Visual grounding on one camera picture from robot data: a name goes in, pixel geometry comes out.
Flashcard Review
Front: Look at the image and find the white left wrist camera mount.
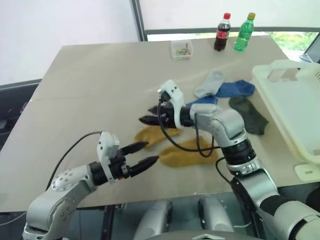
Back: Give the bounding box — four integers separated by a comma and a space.
96, 131, 121, 185

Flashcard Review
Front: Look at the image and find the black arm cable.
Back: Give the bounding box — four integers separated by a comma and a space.
157, 99, 235, 182
45, 130, 103, 191

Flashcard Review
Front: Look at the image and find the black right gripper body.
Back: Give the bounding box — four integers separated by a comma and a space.
157, 99, 178, 129

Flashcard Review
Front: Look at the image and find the light grey sock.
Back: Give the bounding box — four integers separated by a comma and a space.
193, 70, 225, 99

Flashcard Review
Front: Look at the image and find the green bottle yellow cap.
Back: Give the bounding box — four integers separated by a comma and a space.
233, 12, 257, 53

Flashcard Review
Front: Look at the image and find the silver rounded shape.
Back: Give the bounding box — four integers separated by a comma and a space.
198, 194, 235, 234

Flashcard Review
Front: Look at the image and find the cola bottle red cap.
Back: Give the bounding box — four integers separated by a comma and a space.
213, 12, 232, 53

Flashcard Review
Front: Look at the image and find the black furniture piece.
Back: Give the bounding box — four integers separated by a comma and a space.
0, 82, 40, 149

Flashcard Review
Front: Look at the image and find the dark grey window frame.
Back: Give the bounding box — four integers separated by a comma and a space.
130, 0, 320, 43

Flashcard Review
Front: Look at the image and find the mustard yellow sock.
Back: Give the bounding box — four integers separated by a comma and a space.
134, 125, 182, 151
159, 135, 219, 169

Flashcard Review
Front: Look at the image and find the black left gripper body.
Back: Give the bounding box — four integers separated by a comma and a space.
109, 147, 132, 181

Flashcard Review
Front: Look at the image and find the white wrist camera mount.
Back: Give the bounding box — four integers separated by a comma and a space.
96, 131, 121, 185
159, 79, 186, 130

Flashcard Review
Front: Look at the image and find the white plastic handle piece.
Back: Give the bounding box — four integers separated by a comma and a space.
294, 163, 320, 183

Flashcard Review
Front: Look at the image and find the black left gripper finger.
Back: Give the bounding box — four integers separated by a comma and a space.
129, 155, 160, 178
119, 141, 150, 157

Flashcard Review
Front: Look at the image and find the black table leg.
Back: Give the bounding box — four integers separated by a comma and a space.
100, 203, 129, 240

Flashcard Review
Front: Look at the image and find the dark grey sock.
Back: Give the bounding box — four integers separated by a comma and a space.
228, 96, 270, 136

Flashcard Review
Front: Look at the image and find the clear box of colourful bits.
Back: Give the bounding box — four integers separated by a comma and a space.
170, 39, 195, 61

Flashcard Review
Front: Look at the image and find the blue sock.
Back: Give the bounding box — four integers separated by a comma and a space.
215, 79, 256, 99
185, 95, 219, 108

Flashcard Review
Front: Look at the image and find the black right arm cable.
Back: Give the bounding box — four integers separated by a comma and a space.
157, 99, 235, 182

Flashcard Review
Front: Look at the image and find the grey robot chest plate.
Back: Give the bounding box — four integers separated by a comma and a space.
149, 230, 254, 240

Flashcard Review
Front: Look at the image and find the white plastic basket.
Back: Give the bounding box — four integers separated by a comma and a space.
250, 59, 320, 164

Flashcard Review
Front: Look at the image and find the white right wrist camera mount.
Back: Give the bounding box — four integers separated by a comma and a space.
159, 79, 186, 130

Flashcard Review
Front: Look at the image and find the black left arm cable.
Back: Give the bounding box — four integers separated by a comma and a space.
45, 130, 103, 191

